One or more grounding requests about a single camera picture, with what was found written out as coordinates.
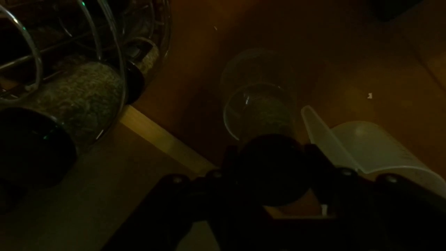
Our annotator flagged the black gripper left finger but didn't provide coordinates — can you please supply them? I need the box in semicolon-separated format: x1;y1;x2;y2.
102;144;263;251

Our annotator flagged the wire spice rack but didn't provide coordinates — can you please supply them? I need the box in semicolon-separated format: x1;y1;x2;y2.
0;0;175;146

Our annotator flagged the clear glass cup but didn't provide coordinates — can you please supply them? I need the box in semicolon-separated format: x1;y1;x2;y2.
221;48;299;144

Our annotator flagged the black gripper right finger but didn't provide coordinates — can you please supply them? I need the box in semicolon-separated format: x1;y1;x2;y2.
304;143;446;251

